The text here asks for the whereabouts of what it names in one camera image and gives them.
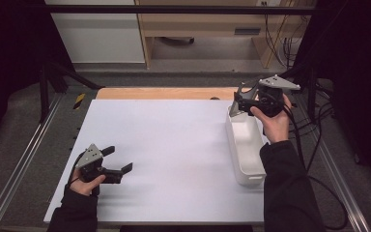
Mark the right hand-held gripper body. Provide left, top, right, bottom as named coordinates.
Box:
left=256, top=74, right=301, bottom=118

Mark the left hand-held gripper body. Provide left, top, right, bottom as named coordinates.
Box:
left=75, top=143, right=124, bottom=185

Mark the white plastic storage bin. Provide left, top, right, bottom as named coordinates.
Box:
left=225, top=105, right=269, bottom=188

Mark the person's right hand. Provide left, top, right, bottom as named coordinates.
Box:
left=250, top=95, right=294, bottom=144

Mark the person's left hand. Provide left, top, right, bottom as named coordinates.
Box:
left=69, top=168, right=106, bottom=197

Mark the black metal stand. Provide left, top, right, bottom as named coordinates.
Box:
left=39, top=61, right=104, bottom=124
left=283, top=62, right=336, bottom=125

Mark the white table board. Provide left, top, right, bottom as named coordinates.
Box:
left=43, top=99, right=268, bottom=224

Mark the yellow and black striped marker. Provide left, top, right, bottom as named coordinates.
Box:
left=72, top=93, right=87, bottom=110

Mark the gray desk label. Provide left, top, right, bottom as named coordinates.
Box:
left=234, top=27, right=262, bottom=36

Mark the wooden table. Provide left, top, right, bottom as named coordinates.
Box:
left=96, top=86, right=249, bottom=101

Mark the wooden desk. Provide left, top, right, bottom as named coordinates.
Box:
left=134, top=0, right=317, bottom=70

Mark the black curved object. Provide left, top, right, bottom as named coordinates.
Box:
left=157, top=36, right=195, bottom=45

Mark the black curtain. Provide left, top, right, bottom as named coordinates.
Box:
left=0, top=0, right=75, bottom=153
left=296, top=0, right=371, bottom=194

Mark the black horizontal bar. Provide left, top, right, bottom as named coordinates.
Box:
left=43, top=4, right=321, bottom=15

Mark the white cabinet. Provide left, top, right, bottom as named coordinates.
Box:
left=44, top=0, right=147, bottom=64

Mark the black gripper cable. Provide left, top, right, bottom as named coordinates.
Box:
left=282, top=102, right=350, bottom=232

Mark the bundle of hanging cables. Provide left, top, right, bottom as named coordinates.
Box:
left=263, top=13, right=305, bottom=70

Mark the aluminium rail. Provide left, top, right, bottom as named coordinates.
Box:
left=0, top=93, right=63, bottom=232
left=315, top=138, right=371, bottom=232

